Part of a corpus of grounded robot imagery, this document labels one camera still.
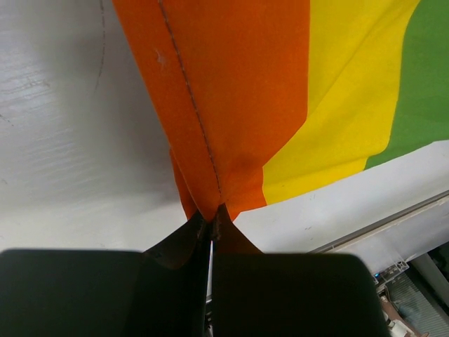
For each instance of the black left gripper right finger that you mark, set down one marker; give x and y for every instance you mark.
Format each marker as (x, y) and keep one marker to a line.
(288, 294)

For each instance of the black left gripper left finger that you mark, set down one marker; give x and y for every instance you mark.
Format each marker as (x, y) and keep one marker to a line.
(157, 292)

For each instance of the rainbow striped shorts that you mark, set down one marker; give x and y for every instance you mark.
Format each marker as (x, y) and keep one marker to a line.
(262, 101)

